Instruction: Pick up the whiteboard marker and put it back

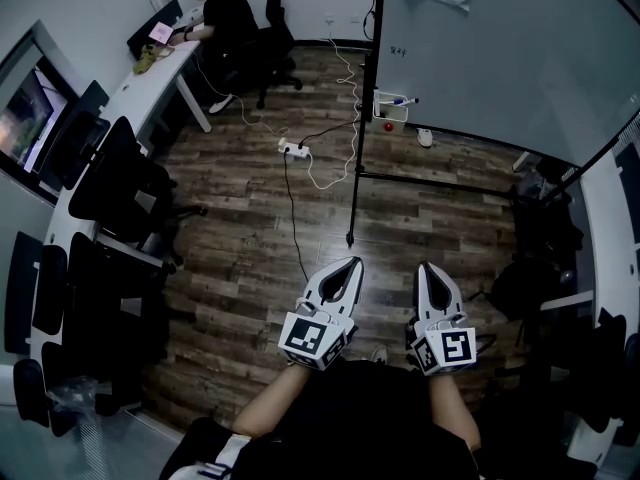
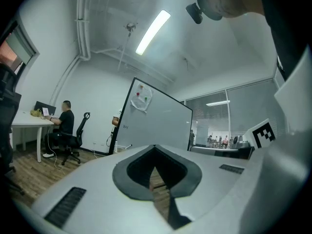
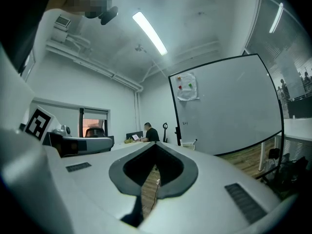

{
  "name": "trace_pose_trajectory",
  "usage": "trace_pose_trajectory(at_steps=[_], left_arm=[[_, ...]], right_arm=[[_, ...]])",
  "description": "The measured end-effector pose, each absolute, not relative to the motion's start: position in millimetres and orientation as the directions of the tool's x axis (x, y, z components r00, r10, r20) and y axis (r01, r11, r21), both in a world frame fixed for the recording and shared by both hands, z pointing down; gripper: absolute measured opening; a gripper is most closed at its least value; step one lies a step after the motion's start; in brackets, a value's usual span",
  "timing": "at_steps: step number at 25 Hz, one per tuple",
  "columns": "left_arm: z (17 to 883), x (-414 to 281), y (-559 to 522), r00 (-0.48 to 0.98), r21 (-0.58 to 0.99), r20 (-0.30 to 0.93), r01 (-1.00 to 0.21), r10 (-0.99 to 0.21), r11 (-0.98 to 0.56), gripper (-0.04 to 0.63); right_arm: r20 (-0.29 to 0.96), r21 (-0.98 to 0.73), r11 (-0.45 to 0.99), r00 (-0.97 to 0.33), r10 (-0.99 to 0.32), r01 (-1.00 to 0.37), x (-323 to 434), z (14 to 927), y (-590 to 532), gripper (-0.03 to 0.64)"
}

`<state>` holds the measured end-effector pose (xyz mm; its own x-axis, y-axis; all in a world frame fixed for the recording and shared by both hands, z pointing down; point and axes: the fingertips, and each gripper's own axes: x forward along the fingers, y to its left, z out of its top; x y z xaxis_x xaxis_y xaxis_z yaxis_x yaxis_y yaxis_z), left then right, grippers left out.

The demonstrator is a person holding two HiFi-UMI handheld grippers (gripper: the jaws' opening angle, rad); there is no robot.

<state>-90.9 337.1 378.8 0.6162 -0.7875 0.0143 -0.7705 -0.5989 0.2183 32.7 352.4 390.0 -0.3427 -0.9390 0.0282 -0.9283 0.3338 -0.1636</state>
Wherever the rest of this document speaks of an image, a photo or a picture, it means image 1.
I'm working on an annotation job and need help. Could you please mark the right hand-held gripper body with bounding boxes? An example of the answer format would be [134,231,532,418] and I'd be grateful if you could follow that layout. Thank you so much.
[405,309,478,377]

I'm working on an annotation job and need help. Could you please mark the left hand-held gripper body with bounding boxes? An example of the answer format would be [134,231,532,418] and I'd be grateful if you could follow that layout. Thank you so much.
[277,295,359,371]

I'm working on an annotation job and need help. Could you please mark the person's right forearm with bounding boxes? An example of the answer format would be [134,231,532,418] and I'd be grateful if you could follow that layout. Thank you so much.
[427,370,483,452]

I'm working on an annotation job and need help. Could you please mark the person's left forearm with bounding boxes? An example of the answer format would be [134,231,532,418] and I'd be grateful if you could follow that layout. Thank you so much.
[231,362,314,440]

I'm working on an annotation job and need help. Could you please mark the black whiteboard stand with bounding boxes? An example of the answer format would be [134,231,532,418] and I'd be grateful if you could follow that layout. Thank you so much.
[345,0,517,250]

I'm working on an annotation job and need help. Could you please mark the white marker holder box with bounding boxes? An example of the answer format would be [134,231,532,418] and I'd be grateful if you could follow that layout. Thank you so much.
[372,89,410,125]

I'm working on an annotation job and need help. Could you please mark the large whiteboard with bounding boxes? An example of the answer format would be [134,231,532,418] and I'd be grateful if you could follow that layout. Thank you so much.
[373,0,640,170]

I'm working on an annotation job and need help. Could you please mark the person's black shirt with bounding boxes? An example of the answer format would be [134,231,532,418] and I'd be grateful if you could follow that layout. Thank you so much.
[158,359,482,480]

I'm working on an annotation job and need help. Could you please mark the white power strip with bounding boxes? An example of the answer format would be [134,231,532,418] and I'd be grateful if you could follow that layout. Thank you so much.
[277,137,311,160]

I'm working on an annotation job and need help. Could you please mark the white side desk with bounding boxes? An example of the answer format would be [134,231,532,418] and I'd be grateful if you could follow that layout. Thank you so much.
[539,111,640,329]

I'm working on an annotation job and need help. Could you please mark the black mesh office chair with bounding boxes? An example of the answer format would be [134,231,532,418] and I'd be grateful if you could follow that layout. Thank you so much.
[63,231,172,415]
[66,114,209,270]

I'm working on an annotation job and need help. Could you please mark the clear plastic bag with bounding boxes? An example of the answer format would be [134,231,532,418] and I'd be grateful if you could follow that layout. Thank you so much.
[46,374,100,415]

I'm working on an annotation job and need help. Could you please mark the long white desk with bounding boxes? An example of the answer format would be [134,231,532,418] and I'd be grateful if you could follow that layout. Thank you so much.
[28,10,214,369]

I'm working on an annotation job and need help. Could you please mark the black desk divider panel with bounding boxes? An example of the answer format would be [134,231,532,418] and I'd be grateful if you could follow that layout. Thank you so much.
[2,230,44,355]
[31,244,69,340]

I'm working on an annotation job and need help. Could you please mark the yellow-green cloth item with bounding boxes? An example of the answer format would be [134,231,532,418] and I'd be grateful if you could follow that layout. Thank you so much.
[131,43,174,76]

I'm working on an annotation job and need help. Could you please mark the pink paper sheet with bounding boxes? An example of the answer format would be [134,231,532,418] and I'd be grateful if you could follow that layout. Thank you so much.
[149,21,176,47]

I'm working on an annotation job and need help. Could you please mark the black laptop screen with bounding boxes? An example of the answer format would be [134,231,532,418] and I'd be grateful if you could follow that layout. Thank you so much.
[125,0,184,60]

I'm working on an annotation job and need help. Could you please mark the computer monitor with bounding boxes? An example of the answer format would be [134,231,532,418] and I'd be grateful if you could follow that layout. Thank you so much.
[0,65,72,175]

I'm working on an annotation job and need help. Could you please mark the black power cable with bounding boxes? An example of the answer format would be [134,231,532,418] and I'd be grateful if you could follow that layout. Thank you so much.
[282,116,362,285]

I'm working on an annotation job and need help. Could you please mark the long white cable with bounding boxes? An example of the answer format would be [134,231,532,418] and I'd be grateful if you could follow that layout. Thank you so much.
[304,36,365,192]

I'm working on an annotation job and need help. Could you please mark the thin white charging cable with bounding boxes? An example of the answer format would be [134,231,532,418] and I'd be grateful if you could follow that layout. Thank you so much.
[193,51,292,140]

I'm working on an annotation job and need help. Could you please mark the hanging black cable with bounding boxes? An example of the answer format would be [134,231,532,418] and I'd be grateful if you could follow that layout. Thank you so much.
[362,0,379,42]

